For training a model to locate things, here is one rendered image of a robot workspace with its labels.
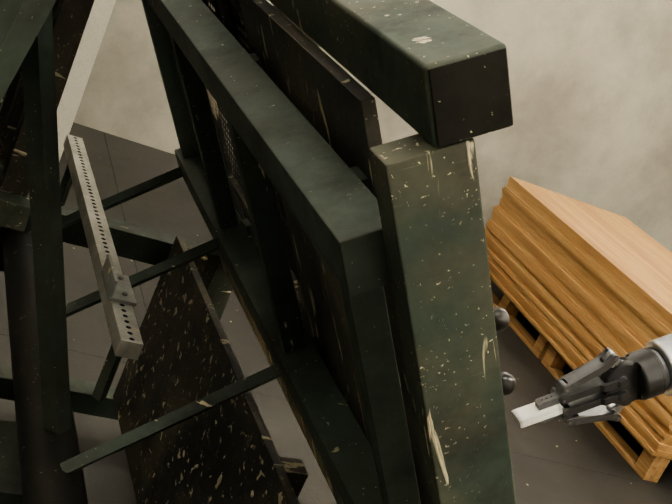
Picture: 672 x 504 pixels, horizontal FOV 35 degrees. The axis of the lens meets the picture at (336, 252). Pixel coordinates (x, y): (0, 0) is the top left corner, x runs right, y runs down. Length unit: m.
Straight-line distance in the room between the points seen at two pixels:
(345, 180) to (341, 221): 0.12
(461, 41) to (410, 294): 0.30
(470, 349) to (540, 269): 5.47
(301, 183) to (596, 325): 4.88
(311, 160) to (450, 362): 0.36
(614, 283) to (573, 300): 0.38
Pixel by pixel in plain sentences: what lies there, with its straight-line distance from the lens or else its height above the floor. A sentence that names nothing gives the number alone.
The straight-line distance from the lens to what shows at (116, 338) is 2.28.
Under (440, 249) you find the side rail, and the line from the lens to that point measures 1.25.
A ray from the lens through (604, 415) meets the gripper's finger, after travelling 1.69.
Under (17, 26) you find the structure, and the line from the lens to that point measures 1.08.
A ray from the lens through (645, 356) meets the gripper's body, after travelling 1.68.
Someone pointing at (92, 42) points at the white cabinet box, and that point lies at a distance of 5.72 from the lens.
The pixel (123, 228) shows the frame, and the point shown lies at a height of 0.79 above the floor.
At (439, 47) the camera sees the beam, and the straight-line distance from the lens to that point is 1.21.
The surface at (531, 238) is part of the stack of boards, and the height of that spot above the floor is 0.55.
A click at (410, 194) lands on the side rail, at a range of 1.21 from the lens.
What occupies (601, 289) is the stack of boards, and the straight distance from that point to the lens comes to 6.29.
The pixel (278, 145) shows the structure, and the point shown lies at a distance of 1.57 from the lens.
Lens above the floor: 1.99
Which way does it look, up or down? 17 degrees down
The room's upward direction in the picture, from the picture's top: 24 degrees clockwise
